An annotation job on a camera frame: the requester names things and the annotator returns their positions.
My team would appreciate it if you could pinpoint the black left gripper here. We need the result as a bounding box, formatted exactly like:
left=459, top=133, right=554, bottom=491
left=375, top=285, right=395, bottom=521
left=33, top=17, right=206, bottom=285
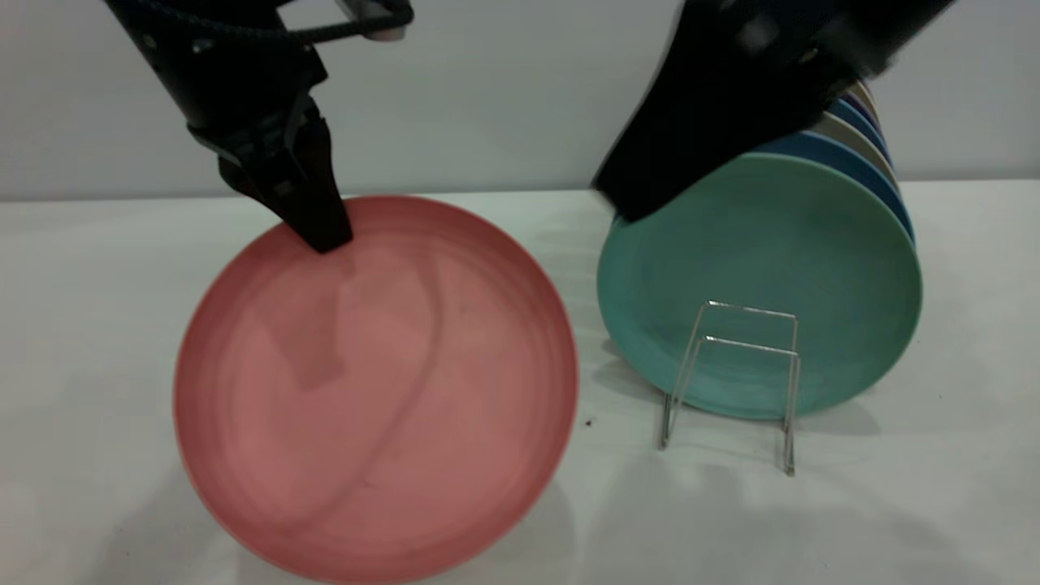
left=104, top=0, right=355, bottom=254

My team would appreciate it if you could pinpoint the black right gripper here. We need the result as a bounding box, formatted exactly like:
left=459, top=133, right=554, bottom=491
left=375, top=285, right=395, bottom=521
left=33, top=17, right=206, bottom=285
left=591, top=0, right=960, bottom=223

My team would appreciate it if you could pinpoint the pink round plate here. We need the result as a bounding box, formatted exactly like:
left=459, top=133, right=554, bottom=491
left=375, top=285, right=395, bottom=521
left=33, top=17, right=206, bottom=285
left=172, top=193, right=580, bottom=585

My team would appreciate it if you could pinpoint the teal green plate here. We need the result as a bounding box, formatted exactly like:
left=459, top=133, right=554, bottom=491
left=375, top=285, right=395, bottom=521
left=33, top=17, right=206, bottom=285
left=597, top=153, right=924, bottom=422

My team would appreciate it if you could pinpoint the beige plate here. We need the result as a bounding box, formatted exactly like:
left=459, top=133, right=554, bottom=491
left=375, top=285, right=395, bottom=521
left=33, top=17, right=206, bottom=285
left=812, top=110, right=899, bottom=193
left=849, top=77, right=878, bottom=123

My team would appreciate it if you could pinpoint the blue plate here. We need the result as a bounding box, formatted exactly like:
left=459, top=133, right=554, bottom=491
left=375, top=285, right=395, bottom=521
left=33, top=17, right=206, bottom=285
left=756, top=130, right=916, bottom=245
left=829, top=97, right=891, bottom=165

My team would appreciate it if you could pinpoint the dark navy plate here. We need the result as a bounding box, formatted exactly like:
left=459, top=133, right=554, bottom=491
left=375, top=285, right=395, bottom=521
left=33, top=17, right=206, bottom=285
left=841, top=91, right=883, bottom=136

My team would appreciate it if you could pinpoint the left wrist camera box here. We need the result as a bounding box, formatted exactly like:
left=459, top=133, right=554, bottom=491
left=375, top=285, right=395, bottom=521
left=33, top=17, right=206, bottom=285
left=336, top=0, right=416, bottom=42

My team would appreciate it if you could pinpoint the metal wire plate rack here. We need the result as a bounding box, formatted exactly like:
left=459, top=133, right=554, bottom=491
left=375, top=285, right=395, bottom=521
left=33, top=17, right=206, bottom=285
left=659, top=301, right=803, bottom=477

